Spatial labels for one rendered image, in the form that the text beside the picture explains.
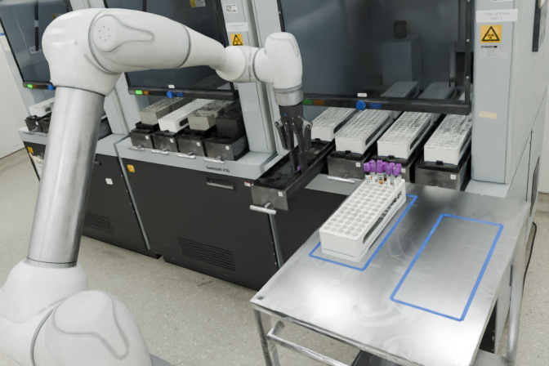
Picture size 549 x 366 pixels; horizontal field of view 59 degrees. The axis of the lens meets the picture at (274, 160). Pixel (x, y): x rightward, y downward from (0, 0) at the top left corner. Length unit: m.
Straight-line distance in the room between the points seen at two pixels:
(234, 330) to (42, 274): 1.28
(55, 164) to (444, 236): 0.89
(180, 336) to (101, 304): 1.35
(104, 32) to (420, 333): 0.81
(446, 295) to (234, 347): 1.27
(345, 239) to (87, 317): 0.56
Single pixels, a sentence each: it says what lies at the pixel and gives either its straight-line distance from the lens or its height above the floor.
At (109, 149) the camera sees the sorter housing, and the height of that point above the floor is 0.70.
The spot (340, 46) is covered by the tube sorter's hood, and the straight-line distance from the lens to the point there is 1.59.
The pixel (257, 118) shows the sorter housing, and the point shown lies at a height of 0.89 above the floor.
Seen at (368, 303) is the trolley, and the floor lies 0.82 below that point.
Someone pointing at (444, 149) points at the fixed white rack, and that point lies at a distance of 1.54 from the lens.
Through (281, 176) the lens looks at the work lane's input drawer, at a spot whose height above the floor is 0.80.
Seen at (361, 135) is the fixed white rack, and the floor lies 0.86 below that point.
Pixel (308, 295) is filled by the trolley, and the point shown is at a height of 0.82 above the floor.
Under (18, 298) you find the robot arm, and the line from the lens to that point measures 1.12.
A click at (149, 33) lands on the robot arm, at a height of 1.39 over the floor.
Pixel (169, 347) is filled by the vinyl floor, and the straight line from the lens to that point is 2.27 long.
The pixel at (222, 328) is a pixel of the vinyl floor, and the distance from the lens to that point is 2.27.
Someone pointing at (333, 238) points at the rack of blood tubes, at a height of 0.87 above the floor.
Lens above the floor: 1.53
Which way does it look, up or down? 25 degrees down
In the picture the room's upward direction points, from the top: 10 degrees counter-clockwise
